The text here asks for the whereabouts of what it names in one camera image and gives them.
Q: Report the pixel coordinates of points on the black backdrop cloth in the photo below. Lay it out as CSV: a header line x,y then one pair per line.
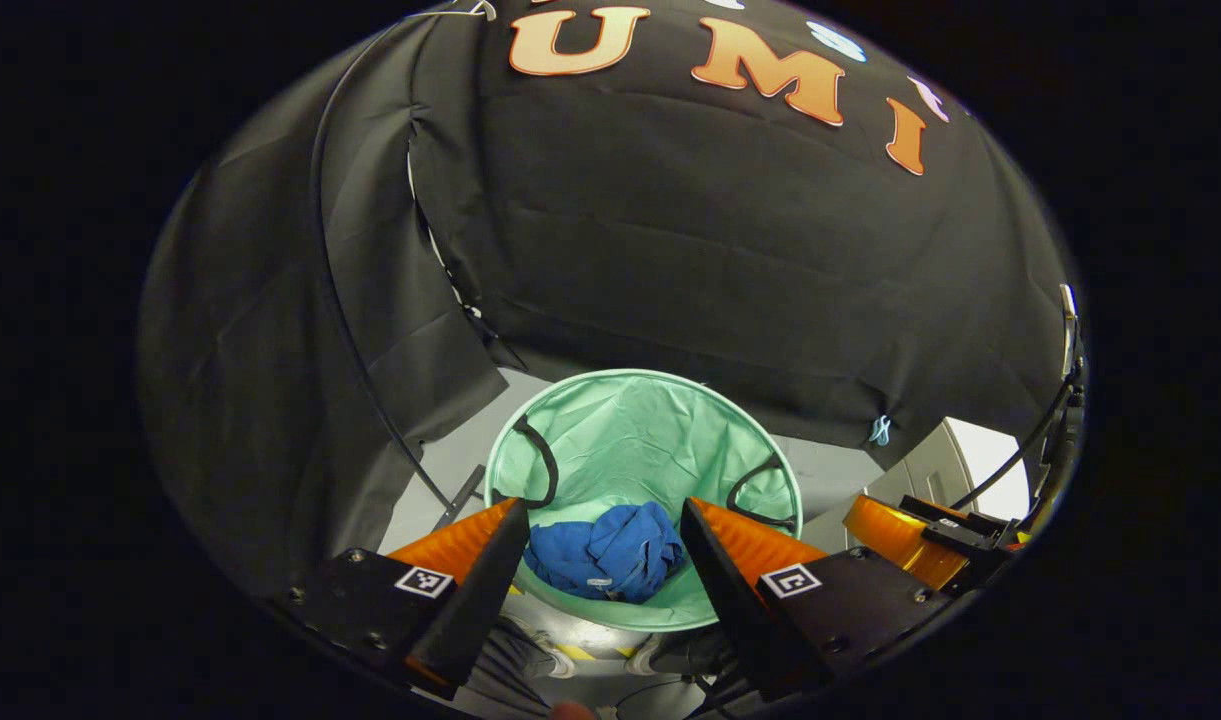
x,y
670,250

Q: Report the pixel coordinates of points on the blue clip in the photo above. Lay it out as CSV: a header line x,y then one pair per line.
x,y
880,430

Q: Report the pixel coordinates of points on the green laundry hamper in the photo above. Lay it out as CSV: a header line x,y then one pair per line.
x,y
630,440

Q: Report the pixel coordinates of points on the person's grey trouser leg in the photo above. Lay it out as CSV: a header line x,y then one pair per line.
x,y
500,660

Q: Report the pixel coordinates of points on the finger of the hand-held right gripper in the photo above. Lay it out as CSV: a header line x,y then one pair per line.
x,y
890,535

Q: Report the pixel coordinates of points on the person's white shoe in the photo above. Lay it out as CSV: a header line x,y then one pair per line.
x,y
558,655
645,655

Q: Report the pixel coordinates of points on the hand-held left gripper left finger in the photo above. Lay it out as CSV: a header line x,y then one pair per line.
x,y
470,610

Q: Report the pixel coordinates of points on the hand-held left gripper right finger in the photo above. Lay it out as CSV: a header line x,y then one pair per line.
x,y
735,600

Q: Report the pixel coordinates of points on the black clothes rack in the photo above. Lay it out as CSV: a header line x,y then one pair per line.
x,y
462,493

